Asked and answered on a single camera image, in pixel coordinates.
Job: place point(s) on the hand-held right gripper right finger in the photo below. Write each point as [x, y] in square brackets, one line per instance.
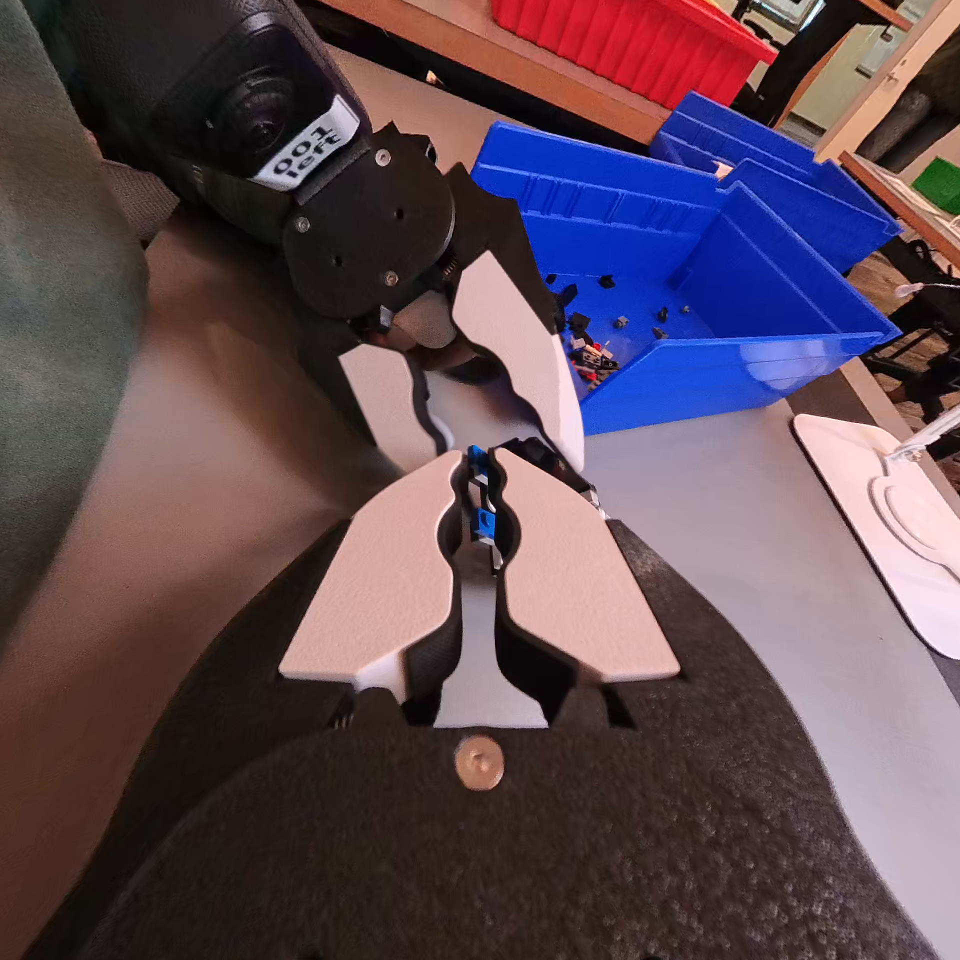
[593, 600]

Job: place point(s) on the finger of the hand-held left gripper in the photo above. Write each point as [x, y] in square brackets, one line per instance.
[518, 338]
[390, 398]

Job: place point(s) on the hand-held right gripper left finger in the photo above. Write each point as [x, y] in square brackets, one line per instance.
[368, 600]

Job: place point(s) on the small lego bricks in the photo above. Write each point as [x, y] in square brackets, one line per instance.
[600, 353]

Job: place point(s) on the partly built lego car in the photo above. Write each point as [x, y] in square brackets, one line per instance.
[540, 458]

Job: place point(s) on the long blue lego plate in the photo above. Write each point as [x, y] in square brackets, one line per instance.
[483, 503]

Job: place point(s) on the blue plastic bin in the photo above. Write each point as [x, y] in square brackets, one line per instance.
[795, 180]
[750, 345]

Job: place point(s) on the neighbouring wooden desk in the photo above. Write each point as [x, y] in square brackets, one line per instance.
[495, 68]

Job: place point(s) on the white book stand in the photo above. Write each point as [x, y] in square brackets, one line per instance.
[885, 510]

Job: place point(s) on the person's green sweatshirt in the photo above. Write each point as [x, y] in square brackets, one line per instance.
[60, 300]

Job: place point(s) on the red plastic bin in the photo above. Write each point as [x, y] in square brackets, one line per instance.
[645, 38]

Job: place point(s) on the brown wooden desk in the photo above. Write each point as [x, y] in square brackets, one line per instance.
[900, 188]

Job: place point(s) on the green plastic bin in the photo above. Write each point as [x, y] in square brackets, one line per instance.
[939, 183]

